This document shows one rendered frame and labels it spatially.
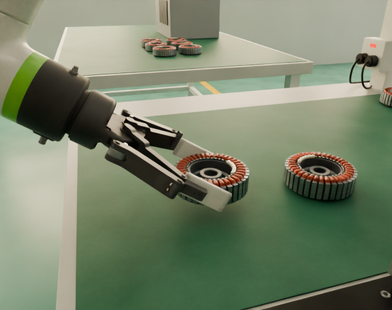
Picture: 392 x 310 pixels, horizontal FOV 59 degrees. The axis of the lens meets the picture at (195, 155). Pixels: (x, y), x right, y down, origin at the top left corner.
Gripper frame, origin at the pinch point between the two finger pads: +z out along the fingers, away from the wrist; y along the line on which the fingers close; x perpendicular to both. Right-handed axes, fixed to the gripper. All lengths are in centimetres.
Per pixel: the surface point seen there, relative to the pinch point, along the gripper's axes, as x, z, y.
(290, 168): 6.3, 12.2, -3.0
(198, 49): 6, 10, -127
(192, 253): -5.7, -0.7, 11.4
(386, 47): 39, 45, -54
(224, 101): 3, 12, -51
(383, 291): 5.4, 14.2, 21.1
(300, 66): 24, 49, -104
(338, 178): 9.5, 17.0, 1.6
